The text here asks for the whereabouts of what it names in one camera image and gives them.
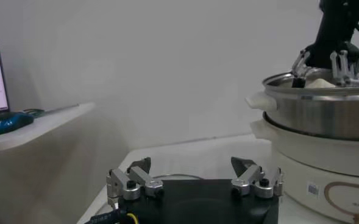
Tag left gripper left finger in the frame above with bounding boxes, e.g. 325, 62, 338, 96
105, 156, 165, 211

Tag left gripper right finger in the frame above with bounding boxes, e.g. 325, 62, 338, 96
230, 156, 285, 200

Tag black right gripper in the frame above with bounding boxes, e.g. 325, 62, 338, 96
290, 0, 359, 89

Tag white steamed baozi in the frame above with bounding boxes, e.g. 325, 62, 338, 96
304, 78, 337, 89

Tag round glass pot lid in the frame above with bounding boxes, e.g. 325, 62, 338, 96
153, 173, 205, 181

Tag stainless steel steamer basket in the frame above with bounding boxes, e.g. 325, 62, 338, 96
245, 59, 359, 142

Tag cream electric cooker base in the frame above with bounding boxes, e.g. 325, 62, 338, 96
249, 112, 359, 224

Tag white side table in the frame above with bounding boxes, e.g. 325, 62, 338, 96
0, 102, 96, 155

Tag blue computer mouse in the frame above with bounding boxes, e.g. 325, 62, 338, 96
0, 111, 35, 136

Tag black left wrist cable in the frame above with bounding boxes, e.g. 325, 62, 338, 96
84, 208, 139, 224

